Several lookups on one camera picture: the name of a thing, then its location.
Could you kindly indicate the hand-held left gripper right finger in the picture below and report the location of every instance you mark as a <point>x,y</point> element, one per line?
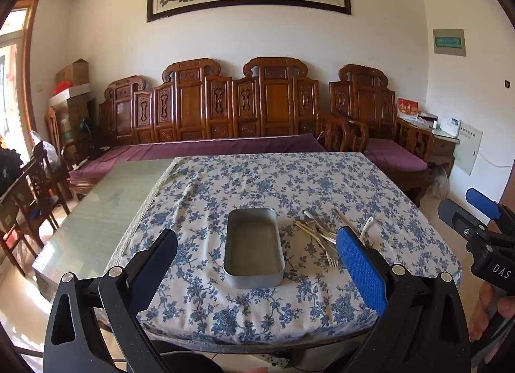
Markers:
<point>358,272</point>

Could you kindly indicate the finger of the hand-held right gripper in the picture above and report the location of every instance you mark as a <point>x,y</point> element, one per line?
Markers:
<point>456,216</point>
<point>481,201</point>

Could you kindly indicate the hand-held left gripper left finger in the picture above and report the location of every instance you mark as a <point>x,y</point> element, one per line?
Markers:
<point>159,264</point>

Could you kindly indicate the cream chopstick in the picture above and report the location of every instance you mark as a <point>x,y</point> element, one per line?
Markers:
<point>312,235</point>
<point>309,229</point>

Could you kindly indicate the grey metal tray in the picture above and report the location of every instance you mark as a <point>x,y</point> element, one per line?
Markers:
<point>253,244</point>

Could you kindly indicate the person's right hand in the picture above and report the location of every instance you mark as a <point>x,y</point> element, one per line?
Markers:
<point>481,312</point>

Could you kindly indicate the grey plastic bag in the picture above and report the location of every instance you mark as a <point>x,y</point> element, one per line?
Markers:
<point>438,182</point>

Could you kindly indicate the white rice spoon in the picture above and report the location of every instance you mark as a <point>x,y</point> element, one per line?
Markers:
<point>368,226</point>

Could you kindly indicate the brown chopstick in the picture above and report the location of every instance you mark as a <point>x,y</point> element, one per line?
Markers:
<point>344,220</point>

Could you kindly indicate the grey electrical panel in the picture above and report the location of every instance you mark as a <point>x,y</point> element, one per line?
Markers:
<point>468,147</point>

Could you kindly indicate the wooden side table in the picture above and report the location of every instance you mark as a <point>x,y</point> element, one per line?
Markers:
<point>442,147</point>

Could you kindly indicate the purple armchair cushion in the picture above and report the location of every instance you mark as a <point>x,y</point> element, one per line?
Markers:
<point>394,155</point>

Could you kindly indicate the purple sofa cushion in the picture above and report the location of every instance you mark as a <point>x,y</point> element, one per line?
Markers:
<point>161,151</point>

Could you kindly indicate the red box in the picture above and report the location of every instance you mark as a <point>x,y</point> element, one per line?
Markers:
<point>408,109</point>

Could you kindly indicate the blue floral tablecloth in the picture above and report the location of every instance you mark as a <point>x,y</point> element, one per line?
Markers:
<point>281,180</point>

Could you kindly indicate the white power strip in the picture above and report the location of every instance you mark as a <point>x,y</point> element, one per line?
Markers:
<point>273,361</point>

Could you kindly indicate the black desk lamp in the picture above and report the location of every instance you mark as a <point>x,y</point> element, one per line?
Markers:
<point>90,143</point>

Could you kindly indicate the wooden dining chair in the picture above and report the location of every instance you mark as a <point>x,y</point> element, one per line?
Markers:
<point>52,127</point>
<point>24,204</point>

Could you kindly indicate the carved wooden armchair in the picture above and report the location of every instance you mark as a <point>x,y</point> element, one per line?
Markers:
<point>362,95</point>

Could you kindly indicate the clear plastic bag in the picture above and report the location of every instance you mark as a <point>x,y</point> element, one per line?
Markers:
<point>44,147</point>

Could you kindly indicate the carved wooden sofa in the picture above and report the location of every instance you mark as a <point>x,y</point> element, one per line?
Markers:
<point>193,103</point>

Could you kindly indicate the stack of cardboard boxes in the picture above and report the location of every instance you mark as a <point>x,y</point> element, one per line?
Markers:
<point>74,119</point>

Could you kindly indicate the black bag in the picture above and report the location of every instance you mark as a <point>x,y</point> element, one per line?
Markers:
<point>9,168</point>

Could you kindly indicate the white flat box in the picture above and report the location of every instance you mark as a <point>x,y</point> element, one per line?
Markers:
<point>70,93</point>

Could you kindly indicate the brown cardboard box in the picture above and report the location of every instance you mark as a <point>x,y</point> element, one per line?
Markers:
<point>74,73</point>

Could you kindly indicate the green wall sign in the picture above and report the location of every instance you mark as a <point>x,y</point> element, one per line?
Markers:
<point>448,41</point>

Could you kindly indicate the wooden door frame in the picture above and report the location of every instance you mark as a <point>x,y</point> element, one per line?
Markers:
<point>29,67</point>

